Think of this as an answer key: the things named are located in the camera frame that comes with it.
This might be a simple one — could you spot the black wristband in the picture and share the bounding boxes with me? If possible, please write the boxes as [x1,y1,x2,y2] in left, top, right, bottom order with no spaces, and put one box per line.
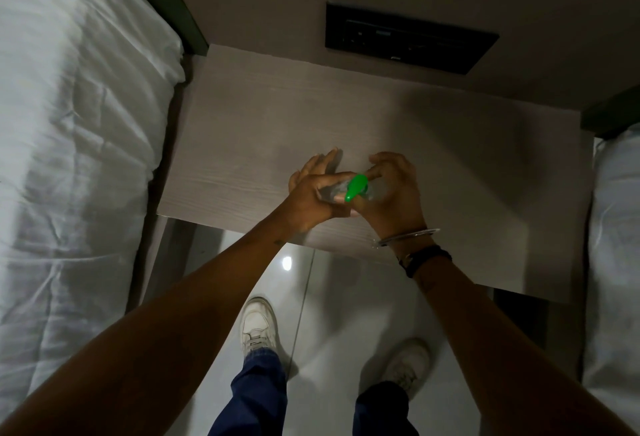
[398,244,454,279]

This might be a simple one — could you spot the person's right hand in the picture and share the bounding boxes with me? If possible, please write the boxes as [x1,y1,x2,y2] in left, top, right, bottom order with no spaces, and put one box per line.
[349,151,429,242]

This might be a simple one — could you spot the blue jeans leg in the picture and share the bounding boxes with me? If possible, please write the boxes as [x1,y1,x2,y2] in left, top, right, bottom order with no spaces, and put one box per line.
[352,381,421,436]
[207,348,289,436]

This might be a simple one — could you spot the person's left forearm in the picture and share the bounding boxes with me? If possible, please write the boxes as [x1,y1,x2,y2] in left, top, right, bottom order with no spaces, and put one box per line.
[0,211,307,436]

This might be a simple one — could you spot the white sneaker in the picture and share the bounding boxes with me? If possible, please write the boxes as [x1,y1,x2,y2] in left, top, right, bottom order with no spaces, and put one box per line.
[239,297,279,359]
[382,338,432,400]

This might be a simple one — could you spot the bed with white sheet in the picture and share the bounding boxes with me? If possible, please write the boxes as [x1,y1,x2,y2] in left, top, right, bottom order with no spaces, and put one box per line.
[0,0,187,422]
[581,123,640,432]

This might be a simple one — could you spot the clear spray bottle green nozzle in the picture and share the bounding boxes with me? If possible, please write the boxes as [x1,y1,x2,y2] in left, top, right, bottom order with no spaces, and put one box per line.
[320,173,383,207]

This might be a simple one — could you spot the person's left hand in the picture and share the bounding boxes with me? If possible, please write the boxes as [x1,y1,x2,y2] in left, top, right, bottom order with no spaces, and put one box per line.
[281,147,354,237]

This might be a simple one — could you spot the person's right forearm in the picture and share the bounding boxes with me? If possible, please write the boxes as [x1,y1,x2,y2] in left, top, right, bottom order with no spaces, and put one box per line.
[399,249,637,436]

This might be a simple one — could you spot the silver metal bracelet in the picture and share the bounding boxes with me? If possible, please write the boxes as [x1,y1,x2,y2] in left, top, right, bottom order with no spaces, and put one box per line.
[372,228,441,249]

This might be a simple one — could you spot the black wall switch panel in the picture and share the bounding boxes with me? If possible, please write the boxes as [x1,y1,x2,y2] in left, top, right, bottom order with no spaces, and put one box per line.
[325,1,500,76]

